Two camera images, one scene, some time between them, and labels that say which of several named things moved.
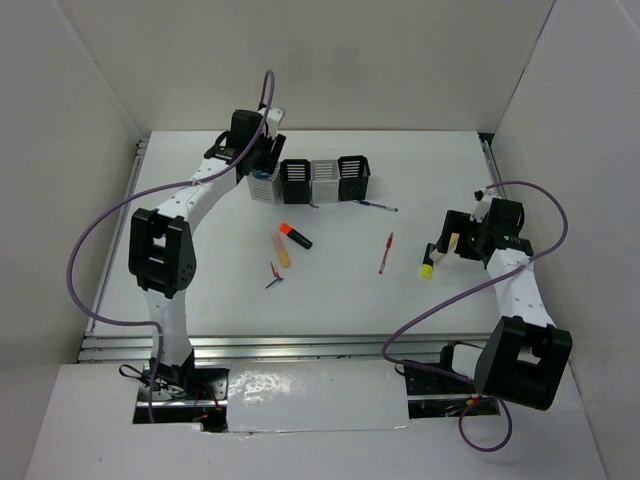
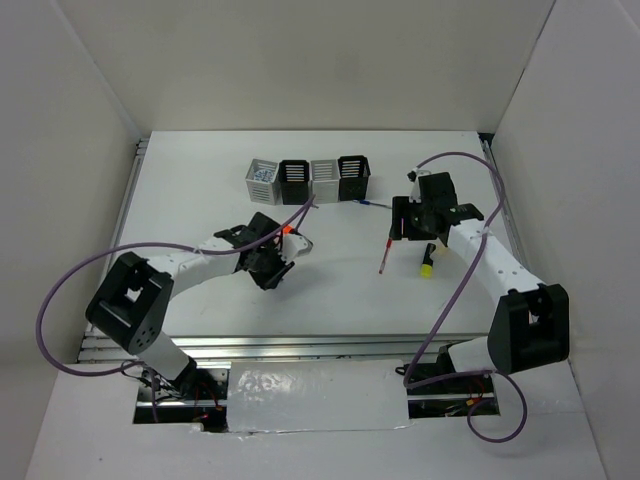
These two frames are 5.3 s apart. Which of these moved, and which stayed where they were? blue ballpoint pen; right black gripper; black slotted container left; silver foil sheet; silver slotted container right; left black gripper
Moved: right black gripper; left black gripper
Stayed: silver slotted container right; silver foil sheet; blue ballpoint pen; black slotted container left
